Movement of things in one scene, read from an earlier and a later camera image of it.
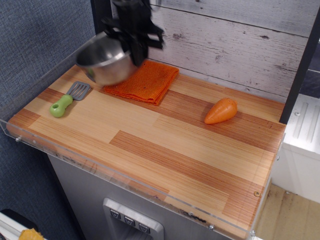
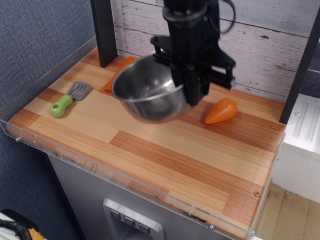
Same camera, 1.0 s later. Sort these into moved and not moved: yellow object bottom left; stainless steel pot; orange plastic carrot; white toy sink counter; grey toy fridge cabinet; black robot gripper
Moved: black robot gripper; stainless steel pot
Not moved: orange plastic carrot; grey toy fridge cabinet; white toy sink counter; yellow object bottom left
